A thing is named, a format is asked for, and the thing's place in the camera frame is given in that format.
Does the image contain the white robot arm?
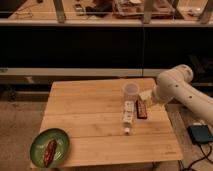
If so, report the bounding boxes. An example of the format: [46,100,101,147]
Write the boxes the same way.
[139,64,213,126]

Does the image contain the dark red snack bar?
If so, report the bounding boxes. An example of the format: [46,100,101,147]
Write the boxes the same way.
[136,101,147,119]

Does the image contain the wooden table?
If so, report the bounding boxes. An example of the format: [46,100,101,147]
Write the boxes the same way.
[40,79,183,167]

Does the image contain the clutter tray on shelf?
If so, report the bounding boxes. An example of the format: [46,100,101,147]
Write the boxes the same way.
[112,0,174,18]

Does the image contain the dark device on shelf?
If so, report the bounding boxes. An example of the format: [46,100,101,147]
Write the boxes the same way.
[85,3,112,17]

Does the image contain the red-brown food on plate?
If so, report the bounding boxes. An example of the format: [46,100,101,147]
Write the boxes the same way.
[43,139,57,167]

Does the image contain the green plate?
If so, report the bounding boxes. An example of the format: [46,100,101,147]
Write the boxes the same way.
[30,128,70,168]

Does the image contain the black cable on floor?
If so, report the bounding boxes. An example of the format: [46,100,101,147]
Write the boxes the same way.
[178,143,213,171]

